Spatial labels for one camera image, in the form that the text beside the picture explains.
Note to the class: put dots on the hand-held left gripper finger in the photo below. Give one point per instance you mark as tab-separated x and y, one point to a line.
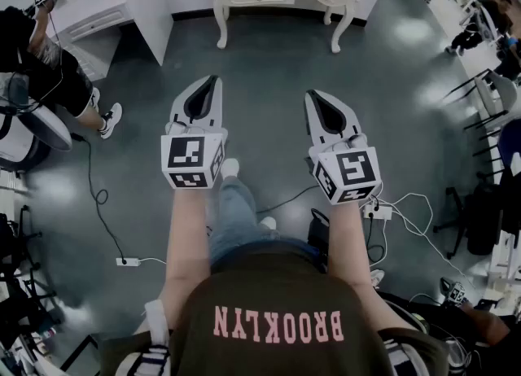
217	101
179	102

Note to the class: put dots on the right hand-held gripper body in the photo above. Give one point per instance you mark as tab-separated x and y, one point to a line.
351	173

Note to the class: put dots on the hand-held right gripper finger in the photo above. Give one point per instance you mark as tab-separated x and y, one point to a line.
345	113
312	122

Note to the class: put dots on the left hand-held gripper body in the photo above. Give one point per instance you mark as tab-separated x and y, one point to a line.
191	159

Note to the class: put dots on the another person's forearm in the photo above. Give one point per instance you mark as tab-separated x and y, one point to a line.
484	321

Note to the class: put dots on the person's right forearm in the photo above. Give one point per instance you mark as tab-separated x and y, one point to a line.
350	244

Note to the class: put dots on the person's left forearm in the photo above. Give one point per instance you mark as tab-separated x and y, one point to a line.
185	244

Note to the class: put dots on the person's white shoe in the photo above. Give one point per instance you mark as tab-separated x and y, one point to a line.
230	166
268	223

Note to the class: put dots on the white power strip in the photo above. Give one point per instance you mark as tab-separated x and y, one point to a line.
378	212
128	261

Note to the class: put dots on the person's blue jeans legs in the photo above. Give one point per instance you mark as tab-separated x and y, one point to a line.
234	219

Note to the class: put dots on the black office chair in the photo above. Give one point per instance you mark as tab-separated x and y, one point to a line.
480	219

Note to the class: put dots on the grey chair with black legs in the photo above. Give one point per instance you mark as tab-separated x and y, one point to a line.
494	93

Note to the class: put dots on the white round chair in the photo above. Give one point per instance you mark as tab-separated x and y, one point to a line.
24	134

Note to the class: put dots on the person's dark printed t-shirt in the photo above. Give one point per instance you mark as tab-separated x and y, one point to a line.
277	317

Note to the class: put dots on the black metal stand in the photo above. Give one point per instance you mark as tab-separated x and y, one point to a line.
24	268

